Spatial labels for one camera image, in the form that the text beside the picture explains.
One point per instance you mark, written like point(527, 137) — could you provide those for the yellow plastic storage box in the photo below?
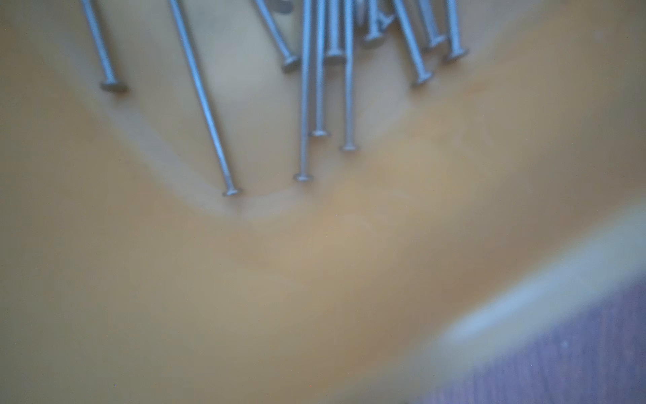
point(481, 207)

